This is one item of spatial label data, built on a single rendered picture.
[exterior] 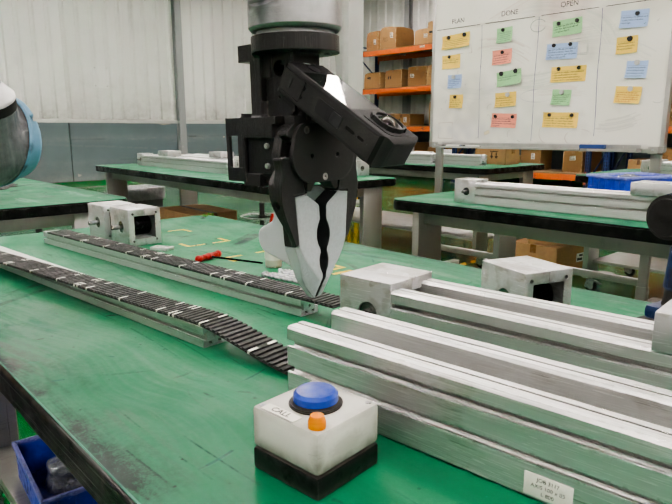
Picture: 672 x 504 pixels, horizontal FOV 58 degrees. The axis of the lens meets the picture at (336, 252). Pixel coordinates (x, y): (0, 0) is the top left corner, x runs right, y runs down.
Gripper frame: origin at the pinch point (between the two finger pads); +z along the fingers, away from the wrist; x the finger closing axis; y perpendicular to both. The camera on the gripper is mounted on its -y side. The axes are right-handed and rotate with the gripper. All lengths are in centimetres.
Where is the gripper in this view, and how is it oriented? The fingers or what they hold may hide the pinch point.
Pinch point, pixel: (320, 283)
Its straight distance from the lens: 51.3
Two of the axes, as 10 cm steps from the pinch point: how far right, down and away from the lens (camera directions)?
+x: -6.7, 1.6, -7.3
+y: -7.5, -1.2, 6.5
